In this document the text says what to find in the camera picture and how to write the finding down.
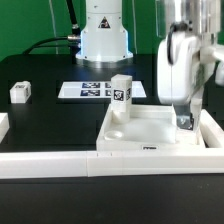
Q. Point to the white plate with tags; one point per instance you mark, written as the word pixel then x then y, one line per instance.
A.
pixel 85 89

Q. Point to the white square table top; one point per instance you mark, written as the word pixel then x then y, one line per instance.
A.
pixel 148 128

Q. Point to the white U-shaped fence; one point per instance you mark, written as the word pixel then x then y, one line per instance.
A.
pixel 93 163

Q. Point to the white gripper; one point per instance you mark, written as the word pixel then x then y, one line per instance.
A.
pixel 177 83

